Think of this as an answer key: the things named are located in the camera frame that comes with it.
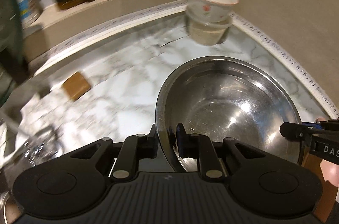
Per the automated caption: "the large stainless steel bowl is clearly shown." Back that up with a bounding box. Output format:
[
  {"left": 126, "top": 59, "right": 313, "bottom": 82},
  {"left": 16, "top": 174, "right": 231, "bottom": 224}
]
[{"left": 155, "top": 56, "right": 303, "bottom": 172}]

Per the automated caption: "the person's right hand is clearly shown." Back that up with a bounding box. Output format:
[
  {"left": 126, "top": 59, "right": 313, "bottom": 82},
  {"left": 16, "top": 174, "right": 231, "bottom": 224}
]
[{"left": 301, "top": 117, "right": 339, "bottom": 223}]

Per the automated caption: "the music-note edge tape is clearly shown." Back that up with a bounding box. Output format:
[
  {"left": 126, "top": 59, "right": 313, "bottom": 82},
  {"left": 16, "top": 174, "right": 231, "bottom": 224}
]
[{"left": 29, "top": 0, "right": 338, "bottom": 119}]

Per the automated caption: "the clear plastic container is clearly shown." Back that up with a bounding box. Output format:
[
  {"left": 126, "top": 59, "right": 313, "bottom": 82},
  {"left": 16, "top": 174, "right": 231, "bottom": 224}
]
[{"left": 186, "top": 10, "right": 233, "bottom": 46}]

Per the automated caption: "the glass pot lid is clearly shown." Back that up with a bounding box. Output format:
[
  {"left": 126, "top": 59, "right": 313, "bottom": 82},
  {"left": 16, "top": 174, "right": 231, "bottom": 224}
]
[{"left": 1, "top": 0, "right": 29, "bottom": 105}]

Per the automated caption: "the white medicine bottle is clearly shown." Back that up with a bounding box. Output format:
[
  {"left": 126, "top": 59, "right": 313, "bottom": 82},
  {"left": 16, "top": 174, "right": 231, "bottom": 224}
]
[{"left": 17, "top": 0, "right": 43, "bottom": 29}]

